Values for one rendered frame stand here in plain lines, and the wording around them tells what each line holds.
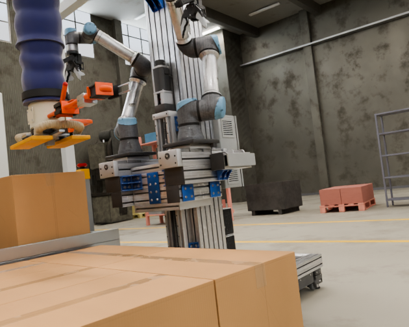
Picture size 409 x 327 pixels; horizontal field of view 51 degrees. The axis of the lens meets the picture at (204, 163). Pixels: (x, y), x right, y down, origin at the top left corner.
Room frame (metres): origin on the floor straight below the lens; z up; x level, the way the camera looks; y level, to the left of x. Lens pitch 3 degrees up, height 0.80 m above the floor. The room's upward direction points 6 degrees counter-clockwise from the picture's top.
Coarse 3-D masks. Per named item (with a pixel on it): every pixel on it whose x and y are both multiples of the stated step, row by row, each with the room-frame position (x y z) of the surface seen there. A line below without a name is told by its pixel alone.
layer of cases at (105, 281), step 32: (64, 256) 1.96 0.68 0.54; (96, 256) 1.84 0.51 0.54; (128, 256) 1.74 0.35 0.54; (160, 256) 1.64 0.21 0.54; (192, 256) 1.56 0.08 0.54; (224, 256) 1.49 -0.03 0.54; (256, 256) 1.42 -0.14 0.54; (288, 256) 1.41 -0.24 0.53; (0, 288) 1.36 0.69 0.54; (32, 288) 1.30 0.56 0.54; (64, 288) 1.25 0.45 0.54; (96, 288) 1.20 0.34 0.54; (128, 288) 1.16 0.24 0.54; (160, 288) 1.12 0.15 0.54; (192, 288) 1.09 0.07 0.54; (224, 288) 1.18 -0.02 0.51; (256, 288) 1.28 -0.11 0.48; (288, 288) 1.39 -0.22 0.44; (0, 320) 0.98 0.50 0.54; (32, 320) 0.95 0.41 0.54; (64, 320) 0.92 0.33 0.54; (96, 320) 0.90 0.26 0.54; (128, 320) 0.95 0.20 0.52; (160, 320) 1.01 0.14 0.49; (192, 320) 1.08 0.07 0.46; (224, 320) 1.16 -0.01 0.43; (256, 320) 1.26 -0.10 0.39; (288, 320) 1.38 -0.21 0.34
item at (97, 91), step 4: (92, 84) 1.67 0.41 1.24; (96, 84) 1.64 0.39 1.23; (100, 84) 1.65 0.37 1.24; (104, 84) 1.66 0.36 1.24; (108, 84) 1.68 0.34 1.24; (88, 88) 1.70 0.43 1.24; (92, 88) 1.69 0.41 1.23; (96, 88) 1.64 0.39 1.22; (112, 88) 1.69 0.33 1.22; (88, 92) 1.70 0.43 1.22; (92, 92) 1.69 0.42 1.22; (96, 92) 1.64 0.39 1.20; (100, 92) 1.65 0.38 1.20; (104, 92) 1.66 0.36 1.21; (108, 92) 1.67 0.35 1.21; (112, 92) 1.68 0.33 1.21; (88, 96) 1.70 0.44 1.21; (92, 96) 1.68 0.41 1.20; (96, 96) 1.67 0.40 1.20; (100, 96) 1.68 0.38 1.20; (104, 96) 1.69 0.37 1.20; (108, 96) 1.70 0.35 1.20
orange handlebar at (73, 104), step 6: (102, 90) 1.65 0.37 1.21; (108, 90) 1.66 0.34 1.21; (84, 96) 1.75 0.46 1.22; (72, 102) 1.84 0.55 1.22; (66, 108) 1.91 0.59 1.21; (48, 114) 2.06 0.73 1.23; (54, 114) 2.01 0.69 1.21; (78, 120) 2.29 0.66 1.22; (84, 120) 2.32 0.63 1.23; (90, 120) 2.34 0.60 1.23; (84, 126) 2.42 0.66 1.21
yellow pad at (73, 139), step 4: (72, 132) 2.15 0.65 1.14; (68, 136) 2.12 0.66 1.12; (72, 136) 2.06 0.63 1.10; (76, 136) 2.07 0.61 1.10; (80, 136) 2.08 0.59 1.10; (84, 136) 2.10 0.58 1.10; (88, 136) 2.11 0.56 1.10; (60, 140) 2.16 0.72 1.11; (64, 140) 2.12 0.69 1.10; (68, 140) 2.09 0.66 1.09; (72, 140) 2.10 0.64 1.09; (76, 140) 2.12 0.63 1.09; (80, 140) 2.13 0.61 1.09; (84, 140) 2.15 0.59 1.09; (56, 144) 2.20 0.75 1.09; (60, 144) 2.20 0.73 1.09; (64, 144) 2.21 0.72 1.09; (68, 144) 2.23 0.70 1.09; (72, 144) 2.25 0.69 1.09; (48, 148) 2.30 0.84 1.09; (52, 148) 2.32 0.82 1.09; (56, 148) 2.34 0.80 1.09
